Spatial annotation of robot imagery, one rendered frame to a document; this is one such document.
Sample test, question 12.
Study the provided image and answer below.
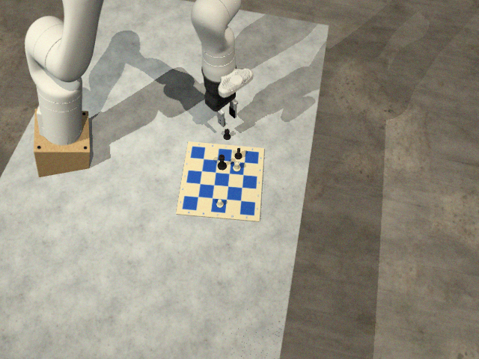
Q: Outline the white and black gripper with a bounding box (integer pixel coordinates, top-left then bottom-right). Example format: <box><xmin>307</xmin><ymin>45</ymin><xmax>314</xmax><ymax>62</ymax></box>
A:
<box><xmin>201</xmin><ymin>55</ymin><xmax>254</xmax><ymax>127</ymax></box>

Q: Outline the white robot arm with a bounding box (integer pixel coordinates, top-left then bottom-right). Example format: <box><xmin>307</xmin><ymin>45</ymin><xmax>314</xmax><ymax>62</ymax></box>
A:
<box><xmin>25</xmin><ymin>0</ymin><xmax>241</xmax><ymax>145</ymax></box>

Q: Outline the blue and cream chessboard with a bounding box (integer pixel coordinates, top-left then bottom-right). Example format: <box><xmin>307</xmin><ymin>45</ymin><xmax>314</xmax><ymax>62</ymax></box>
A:
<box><xmin>176</xmin><ymin>141</ymin><xmax>264</xmax><ymax>222</ymax></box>

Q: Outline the white rook chess piece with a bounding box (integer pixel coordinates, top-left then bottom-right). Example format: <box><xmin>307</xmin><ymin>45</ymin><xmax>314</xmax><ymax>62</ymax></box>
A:
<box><xmin>233</xmin><ymin>161</ymin><xmax>241</xmax><ymax>172</ymax></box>

